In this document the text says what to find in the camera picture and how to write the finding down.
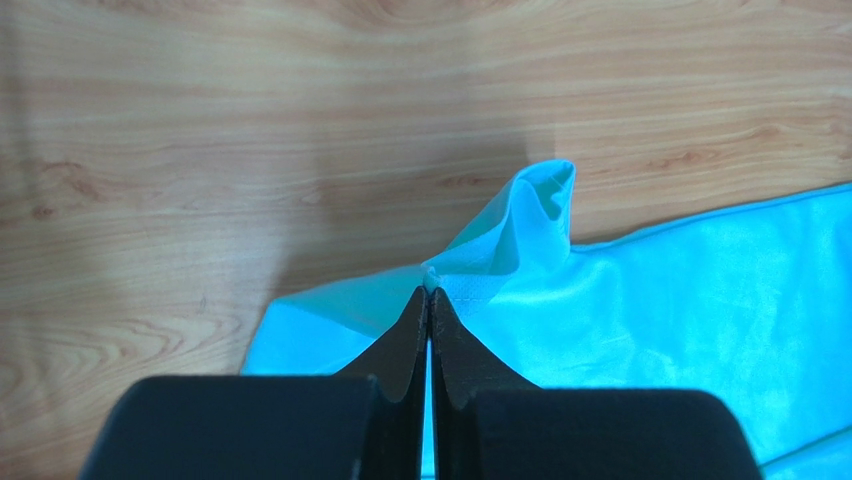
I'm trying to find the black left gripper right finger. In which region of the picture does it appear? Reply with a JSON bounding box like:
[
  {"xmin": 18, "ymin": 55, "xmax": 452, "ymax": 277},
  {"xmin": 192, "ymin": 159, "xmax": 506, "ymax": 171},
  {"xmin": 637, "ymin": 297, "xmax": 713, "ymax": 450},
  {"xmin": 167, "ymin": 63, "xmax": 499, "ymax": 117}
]
[{"xmin": 429, "ymin": 289, "xmax": 760, "ymax": 479}]

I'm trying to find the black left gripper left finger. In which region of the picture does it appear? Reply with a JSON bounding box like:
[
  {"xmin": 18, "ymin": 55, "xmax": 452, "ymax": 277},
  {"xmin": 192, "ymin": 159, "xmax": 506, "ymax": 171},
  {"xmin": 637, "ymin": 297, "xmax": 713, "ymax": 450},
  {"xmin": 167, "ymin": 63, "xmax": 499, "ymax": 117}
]
[{"xmin": 80, "ymin": 288, "xmax": 428, "ymax": 479}]

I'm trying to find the teal green t shirt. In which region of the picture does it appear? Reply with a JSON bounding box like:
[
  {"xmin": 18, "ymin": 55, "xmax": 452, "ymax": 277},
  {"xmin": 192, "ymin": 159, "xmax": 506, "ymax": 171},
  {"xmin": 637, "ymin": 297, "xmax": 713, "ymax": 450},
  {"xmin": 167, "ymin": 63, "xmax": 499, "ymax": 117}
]
[{"xmin": 242, "ymin": 160, "xmax": 851, "ymax": 479}]

